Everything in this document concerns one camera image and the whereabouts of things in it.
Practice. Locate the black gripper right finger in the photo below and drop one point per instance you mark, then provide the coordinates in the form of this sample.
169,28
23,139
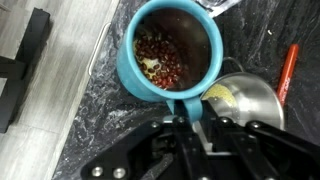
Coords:
266,150

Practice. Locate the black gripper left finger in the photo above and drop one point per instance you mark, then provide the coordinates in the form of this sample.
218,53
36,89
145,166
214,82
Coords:
140,153

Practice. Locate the blue ceramic cup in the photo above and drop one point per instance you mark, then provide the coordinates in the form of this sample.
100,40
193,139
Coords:
130,73

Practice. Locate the small steel bowl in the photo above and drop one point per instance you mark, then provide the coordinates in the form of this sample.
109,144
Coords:
256,100

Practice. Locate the yellow grains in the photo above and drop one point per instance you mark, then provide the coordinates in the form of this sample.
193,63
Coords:
221,93

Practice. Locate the red beans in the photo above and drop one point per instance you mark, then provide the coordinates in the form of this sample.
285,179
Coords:
160,63

